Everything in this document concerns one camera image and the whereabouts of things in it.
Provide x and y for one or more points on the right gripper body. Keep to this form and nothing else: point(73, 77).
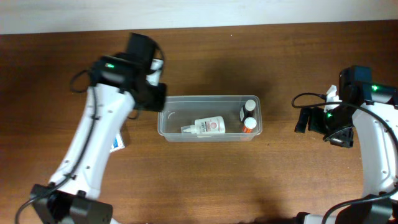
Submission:
point(313, 121)

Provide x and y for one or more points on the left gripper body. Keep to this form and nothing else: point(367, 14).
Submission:
point(154, 99)

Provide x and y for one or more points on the orange bottle white cap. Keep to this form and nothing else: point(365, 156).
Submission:
point(250, 124)

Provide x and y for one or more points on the black bottle white cap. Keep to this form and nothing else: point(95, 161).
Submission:
point(247, 110)

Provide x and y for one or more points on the white Panadol medicine box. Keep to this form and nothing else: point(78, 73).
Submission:
point(118, 143)

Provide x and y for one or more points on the white calamine lotion bottle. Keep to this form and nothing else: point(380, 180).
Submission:
point(206, 126)

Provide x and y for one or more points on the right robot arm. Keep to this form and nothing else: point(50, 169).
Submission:
point(358, 106)

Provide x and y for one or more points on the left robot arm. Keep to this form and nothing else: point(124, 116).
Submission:
point(119, 84)

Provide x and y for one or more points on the clear plastic container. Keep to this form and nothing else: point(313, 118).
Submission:
point(182, 111)

